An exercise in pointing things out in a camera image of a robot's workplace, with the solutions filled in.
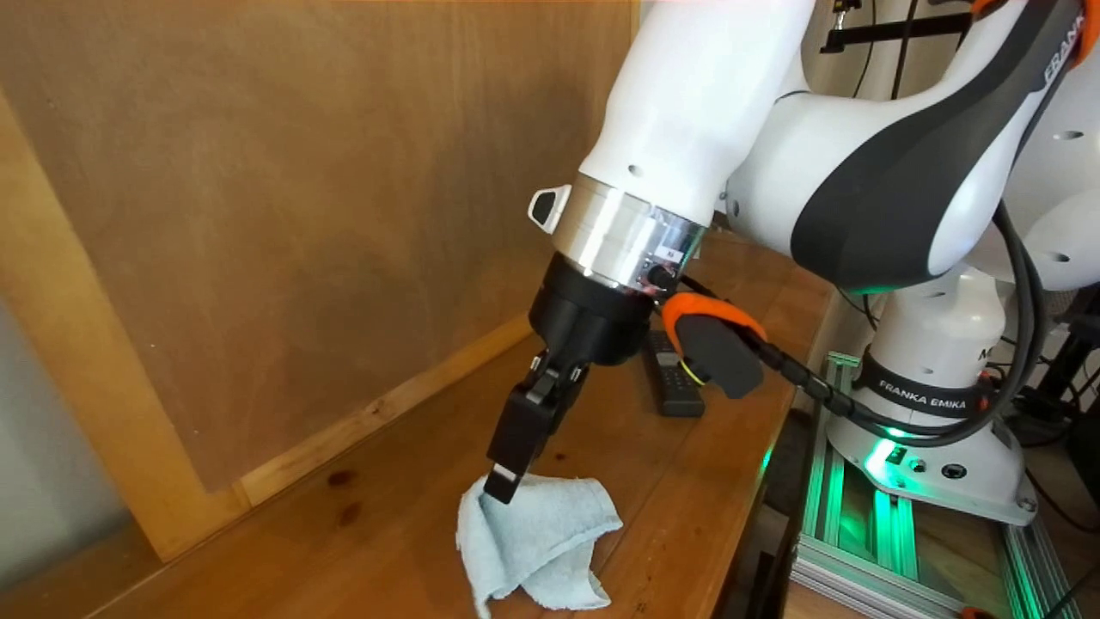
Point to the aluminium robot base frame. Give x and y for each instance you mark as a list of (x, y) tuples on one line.
[(893, 559)]

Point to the upright wooden board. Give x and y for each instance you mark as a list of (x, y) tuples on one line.
[(253, 231)]

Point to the light blue paper towel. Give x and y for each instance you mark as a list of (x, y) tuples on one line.
[(542, 546)]

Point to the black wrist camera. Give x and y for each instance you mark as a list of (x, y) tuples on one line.
[(715, 342)]

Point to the black remote control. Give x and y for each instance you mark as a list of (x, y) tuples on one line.
[(671, 390)]

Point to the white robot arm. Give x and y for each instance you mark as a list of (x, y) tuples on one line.
[(709, 123)]

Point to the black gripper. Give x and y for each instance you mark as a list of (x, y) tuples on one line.
[(579, 325)]

